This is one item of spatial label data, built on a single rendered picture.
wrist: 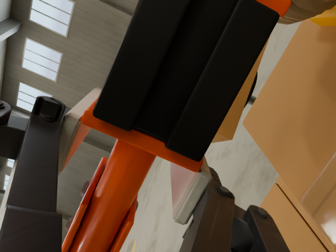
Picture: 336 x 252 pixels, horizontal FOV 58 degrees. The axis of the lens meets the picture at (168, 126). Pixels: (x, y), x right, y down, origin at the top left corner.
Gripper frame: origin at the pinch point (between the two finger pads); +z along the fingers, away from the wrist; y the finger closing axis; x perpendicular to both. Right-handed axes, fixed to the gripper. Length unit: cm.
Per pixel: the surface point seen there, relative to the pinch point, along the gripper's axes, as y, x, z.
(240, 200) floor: 112, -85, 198
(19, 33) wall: -379, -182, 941
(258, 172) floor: 112, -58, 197
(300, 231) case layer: 57, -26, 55
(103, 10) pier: -160, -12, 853
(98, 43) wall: -151, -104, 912
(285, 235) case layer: 57, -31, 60
